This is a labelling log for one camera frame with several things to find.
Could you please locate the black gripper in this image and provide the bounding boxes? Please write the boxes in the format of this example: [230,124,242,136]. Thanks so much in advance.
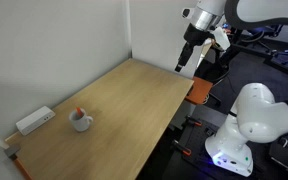
[174,23,216,73]

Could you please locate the orange pen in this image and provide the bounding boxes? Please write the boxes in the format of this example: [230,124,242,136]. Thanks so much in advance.
[75,106,84,119]

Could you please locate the white ceramic mug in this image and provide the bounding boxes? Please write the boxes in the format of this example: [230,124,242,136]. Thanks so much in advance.
[68,108,94,133]

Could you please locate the orange seat stool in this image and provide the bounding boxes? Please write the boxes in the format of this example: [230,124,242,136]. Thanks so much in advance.
[185,76,214,106]

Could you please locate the black orange bar clamp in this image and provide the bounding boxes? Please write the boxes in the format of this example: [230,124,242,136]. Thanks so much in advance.
[183,115,203,128]
[171,139,193,158]

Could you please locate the black bag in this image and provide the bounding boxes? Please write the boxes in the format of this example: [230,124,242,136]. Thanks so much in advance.
[268,137,288,173]

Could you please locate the white rectangular box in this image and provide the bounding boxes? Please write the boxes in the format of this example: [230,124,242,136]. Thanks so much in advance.
[15,105,56,136]

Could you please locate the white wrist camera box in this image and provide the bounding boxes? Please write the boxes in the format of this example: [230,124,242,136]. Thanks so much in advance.
[212,26,232,52]

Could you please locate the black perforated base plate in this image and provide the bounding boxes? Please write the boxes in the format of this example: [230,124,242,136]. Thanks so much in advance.
[170,114,252,180]

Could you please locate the grey table bracket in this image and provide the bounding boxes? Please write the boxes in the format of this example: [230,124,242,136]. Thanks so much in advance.
[3,143,22,160]

